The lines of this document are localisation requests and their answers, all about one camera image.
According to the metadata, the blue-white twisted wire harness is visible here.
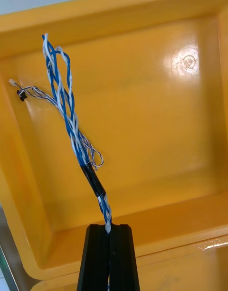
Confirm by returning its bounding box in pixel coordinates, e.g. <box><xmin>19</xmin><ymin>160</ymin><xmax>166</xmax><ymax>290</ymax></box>
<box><xmin>8</xmin><ymin>32</ymin><xmax>113</xmax><ymax>234</ymax></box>

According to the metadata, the yellow-orange plastic bin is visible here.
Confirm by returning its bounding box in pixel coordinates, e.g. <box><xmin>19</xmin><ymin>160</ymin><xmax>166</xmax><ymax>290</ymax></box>
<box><xmin>0</xmin><ymin>0</ymin><xmax>228</xmax><ymax>281</ymax></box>
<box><xmin>30</xmin><ymin>234</ymin><xmax>228</xmax><ymax>291</ymax></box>

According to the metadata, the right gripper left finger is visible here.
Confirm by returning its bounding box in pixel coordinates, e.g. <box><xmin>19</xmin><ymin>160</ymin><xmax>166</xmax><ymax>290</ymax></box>
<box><xmin>76</xmin><ymin>224</ymin><xmax>110</xmax><ymax>291</ymax></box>

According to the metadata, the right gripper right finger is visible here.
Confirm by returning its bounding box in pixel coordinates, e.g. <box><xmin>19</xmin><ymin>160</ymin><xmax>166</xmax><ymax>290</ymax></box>
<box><xmin>108</xmin><ymin>224</ymin><xmax>141</xmax><ymax>291</ymax></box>

